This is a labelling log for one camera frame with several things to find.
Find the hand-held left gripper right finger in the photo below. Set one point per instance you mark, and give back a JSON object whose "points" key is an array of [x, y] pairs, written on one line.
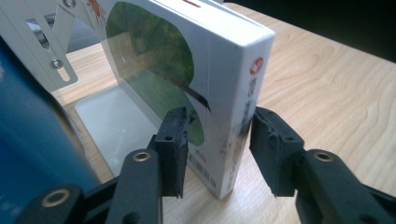
{"points": [[275, 152]]}

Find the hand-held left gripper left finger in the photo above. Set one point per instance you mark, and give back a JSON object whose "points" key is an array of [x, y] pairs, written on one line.
{"points": [[172, 155]]}

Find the blue book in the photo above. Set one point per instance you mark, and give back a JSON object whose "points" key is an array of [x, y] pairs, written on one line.
{"points": [[28, 140]]}

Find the white book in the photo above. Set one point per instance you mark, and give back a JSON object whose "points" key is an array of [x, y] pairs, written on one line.
{"points": [[224, 62]]}

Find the expandable metal book rack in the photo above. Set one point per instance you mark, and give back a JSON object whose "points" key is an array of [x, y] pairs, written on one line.
{"points": [[118, 124]]}

